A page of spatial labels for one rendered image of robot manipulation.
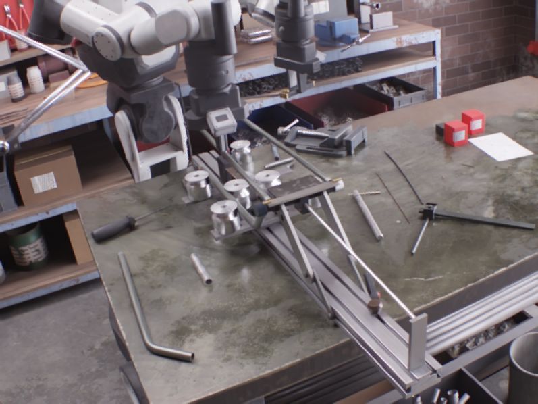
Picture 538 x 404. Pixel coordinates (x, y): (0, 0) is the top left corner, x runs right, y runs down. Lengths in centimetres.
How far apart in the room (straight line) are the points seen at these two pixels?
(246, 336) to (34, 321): 186
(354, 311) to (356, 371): 88
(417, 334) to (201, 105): 56
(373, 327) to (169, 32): 60
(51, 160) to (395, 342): 194
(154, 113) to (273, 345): 88
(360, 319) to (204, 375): 24
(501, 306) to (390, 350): 121
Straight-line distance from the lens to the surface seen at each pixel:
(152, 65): 157
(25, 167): 257
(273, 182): 121
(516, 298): 209
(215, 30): 104
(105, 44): 126
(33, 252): 281
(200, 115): 110
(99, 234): 128
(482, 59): 446
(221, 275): 110
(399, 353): 86
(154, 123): 165
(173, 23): 106
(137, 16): 127
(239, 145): 150
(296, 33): 136
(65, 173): 257
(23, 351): 258
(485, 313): 201
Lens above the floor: 149
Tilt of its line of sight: 28 degrees down
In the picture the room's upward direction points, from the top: 8 degrees counter-clockwise
